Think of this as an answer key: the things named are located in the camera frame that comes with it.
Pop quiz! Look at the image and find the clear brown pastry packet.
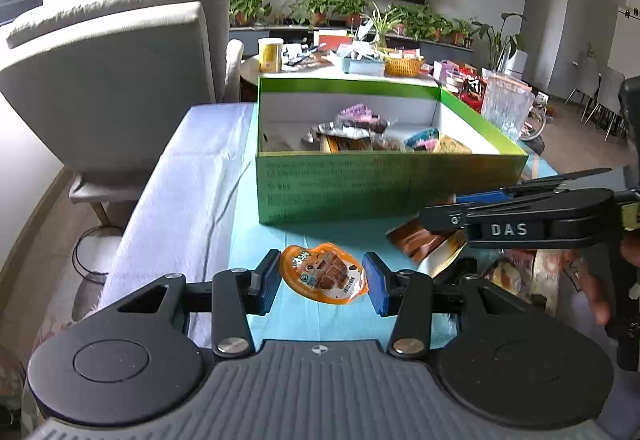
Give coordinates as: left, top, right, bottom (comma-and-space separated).
481, 256, 533, 302

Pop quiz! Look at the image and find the red snack bag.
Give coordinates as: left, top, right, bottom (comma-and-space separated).
460, 75, 489, 114

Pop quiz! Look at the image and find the grey television cabinet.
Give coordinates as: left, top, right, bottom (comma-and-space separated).
229, 23, 475, 57

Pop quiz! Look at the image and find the yellow cylindrical can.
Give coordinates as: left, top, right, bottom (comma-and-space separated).
257, 38, 285, 73

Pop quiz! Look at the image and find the white pink snack packet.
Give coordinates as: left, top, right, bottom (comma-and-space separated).
529, 249, 596, 318

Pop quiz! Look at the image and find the orange woven basket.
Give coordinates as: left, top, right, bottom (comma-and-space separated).
382, 54, 426, 77

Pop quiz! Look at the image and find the blue plastic basket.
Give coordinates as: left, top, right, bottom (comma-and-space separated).
336, 48, 387, 76

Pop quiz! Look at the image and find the orange snack packet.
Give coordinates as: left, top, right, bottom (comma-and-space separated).
278, 243, 370, 305

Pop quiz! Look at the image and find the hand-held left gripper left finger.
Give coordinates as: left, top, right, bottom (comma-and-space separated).
119, 249, 282, 359

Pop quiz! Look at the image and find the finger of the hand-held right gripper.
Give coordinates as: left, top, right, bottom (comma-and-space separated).
419, 187, 624, 251
455, 167, 626, 207

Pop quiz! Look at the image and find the green cardboard box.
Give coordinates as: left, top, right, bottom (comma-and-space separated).
255, 73, 530, 227

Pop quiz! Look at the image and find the dark brown snack packet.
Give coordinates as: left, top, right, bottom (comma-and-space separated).
336, 114, 391, 132

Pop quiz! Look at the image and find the black floor cable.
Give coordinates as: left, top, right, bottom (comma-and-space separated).
71, 225, 124, 289

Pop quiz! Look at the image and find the white foam sheet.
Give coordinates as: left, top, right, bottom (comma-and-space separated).
97, 103, 261, 356

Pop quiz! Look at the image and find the orange tissue box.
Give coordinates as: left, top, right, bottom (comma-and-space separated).
315, 34, 354, 52

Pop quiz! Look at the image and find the group of dining chairs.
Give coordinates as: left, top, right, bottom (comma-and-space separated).
565, 54, 627, 142

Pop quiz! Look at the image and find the silver foil snack packet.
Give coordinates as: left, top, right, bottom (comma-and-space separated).
300, 122, 351, 144

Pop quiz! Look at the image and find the tall plant in white pot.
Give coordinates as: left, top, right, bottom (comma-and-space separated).
472, 12, 530, 77

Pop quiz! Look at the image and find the light blue tablecloth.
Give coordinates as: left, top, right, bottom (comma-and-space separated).
227, 105, 559, 351

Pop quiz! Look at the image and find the person's right hand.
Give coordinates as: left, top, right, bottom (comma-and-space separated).
570, 231, 640, 327

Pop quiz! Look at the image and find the patterned cloth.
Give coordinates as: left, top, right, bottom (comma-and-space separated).
0, 345, 32, 440

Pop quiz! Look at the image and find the purple snack packet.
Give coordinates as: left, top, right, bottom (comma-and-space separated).
339, 103, 375, 120

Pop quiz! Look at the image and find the clear glass mug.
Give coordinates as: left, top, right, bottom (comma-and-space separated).
481, 72, 548, 144

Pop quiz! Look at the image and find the yellow snack packet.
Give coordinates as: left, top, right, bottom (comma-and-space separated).
433, 134, 474, 155

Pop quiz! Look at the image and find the grey fabric armchair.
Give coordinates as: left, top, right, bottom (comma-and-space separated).
0, 0, 245, 227

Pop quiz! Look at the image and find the round white coffee table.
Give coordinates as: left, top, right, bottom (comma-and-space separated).
240, 54, 441, 88

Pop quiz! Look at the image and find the gold white snack packet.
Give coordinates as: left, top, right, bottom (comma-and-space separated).
417, 231, 469, 279

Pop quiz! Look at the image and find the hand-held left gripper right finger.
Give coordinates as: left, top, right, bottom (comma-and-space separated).
363, 251, 537, 360

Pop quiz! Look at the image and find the potted green plant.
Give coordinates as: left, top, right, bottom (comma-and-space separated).
440, 16, 476, 47
229, 0, 273, 27
332, 0, 371, 28
292, 0, 342, 27
400, 5, 447, 42

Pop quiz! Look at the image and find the spider plant in vase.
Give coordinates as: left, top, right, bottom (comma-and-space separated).
362, 3, 407, 52

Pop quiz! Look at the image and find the pink paper box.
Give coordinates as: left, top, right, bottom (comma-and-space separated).
432, 60, 459, 82

